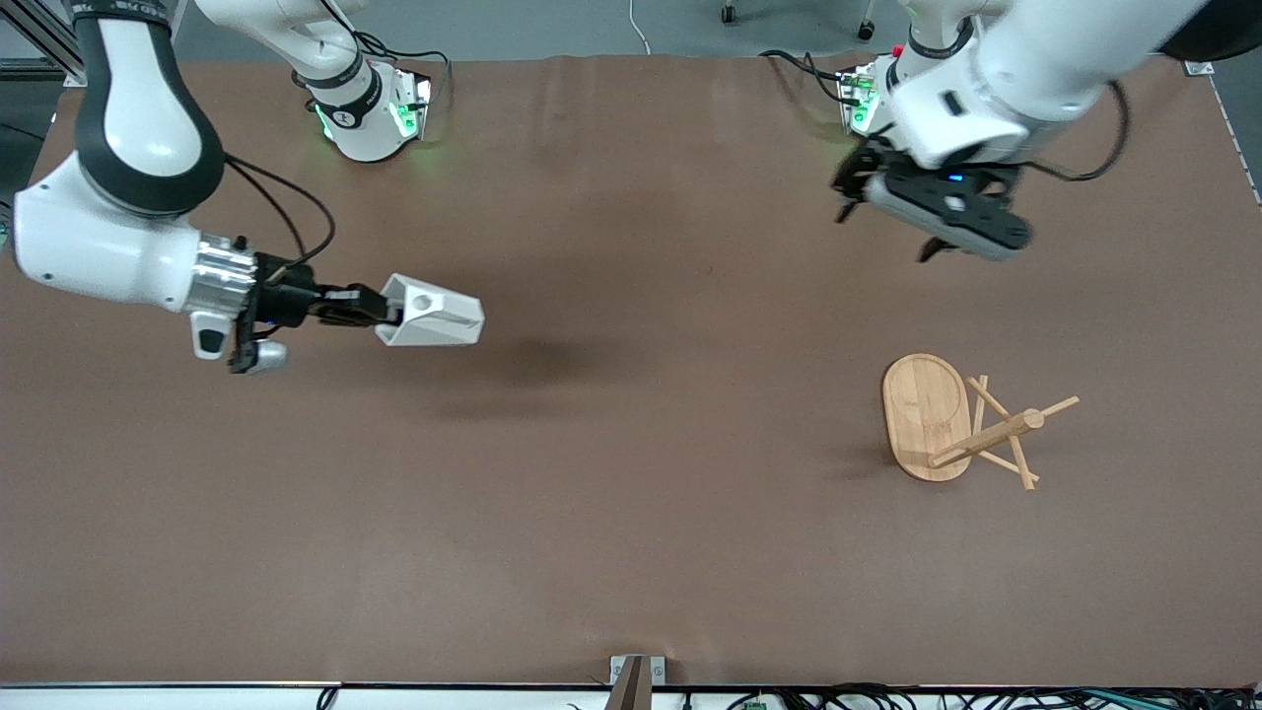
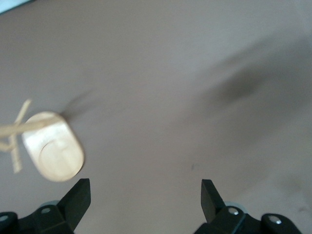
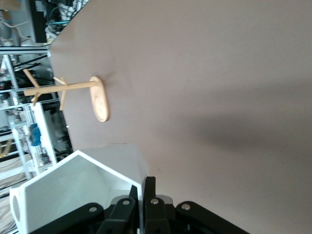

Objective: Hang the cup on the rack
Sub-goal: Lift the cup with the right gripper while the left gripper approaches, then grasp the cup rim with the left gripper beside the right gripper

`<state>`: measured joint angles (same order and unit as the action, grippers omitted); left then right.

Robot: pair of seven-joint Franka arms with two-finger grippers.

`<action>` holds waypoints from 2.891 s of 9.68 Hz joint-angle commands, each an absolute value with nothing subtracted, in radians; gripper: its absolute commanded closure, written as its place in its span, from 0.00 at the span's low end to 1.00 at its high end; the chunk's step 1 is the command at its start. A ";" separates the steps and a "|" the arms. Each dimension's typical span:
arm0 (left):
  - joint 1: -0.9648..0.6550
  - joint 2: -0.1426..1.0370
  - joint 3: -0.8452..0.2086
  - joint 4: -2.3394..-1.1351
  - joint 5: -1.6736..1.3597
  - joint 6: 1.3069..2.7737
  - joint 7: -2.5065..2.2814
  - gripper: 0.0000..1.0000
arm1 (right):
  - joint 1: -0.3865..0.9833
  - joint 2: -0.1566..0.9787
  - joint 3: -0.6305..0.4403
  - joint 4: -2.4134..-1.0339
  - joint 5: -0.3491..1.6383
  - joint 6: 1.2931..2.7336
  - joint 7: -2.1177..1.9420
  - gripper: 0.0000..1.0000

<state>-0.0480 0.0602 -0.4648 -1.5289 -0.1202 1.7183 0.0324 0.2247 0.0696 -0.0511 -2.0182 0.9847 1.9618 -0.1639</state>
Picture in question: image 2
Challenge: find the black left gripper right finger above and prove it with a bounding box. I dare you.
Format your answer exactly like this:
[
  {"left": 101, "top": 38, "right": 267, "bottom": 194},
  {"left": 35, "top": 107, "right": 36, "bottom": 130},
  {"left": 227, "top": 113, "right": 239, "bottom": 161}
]
[{"left": 195, "top": 179, "right": 302, "bottom": 234}]

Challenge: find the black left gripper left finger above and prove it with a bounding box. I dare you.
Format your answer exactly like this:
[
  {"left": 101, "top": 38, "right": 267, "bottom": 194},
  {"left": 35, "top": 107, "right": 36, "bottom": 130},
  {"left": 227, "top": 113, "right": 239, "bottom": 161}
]
[{"left": 0, "top": 178, "right": 91, "bottom": 234}]

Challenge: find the wooden cup rack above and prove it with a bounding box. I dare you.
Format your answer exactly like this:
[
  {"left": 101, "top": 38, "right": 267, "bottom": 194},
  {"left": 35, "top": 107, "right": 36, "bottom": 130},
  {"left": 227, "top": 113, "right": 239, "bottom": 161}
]
[{"left": 0, "top": 98, "right": 86, "bottom": 182}]

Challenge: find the brown table cover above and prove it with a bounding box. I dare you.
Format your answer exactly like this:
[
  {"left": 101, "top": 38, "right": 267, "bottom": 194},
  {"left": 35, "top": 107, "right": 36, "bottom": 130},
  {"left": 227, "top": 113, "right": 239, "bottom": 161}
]
[{"left": 0, "top": 0, "right": 312, "bottom": 234}]

